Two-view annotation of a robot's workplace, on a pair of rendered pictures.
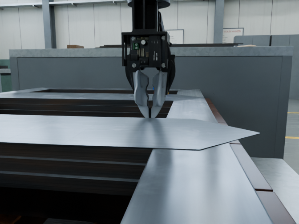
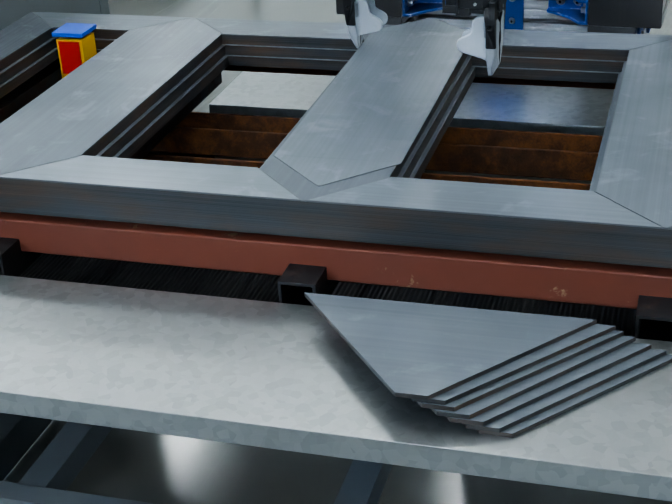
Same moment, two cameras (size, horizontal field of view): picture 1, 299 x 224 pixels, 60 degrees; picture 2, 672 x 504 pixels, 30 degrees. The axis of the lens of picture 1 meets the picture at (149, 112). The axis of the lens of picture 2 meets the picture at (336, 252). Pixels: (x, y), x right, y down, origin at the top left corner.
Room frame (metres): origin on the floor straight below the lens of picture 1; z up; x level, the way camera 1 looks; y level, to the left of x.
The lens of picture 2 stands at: (0.20, 2.05, 1.53)
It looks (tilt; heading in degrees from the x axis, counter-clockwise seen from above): 27 degrees down; 279
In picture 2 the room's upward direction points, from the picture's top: 3 degrees counter-clockwise
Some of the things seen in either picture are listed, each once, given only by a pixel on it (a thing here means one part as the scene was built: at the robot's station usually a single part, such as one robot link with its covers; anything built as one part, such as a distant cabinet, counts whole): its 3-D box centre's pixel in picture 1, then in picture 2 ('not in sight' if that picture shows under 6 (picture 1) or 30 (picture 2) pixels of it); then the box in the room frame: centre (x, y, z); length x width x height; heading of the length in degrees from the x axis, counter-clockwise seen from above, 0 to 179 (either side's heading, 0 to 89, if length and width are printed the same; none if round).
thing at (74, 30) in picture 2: not in sight; (74, 33); (0.99, -0.05, 0.88); 0.06 x 0.06 x 0.02; 82
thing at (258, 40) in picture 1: (249, 67); not in sight; (8.42, -3.20, 0.98); 1.00 x 0.48 x 1.95; 80
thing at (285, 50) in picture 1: (149, 55); not in sight; (1.50, 0.00, 1.03); 1.30 x 0.60 x 0.04; 82
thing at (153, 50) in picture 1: (148, 34); not in sight; (0.45, 0.00, 1.02); 0.09 x 0.08 x 0.12; 172
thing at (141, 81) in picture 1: (139, 96); (365, 24); (0.46, 0.02, 0.91); 0.06 x 0.03 x 0.09; 172
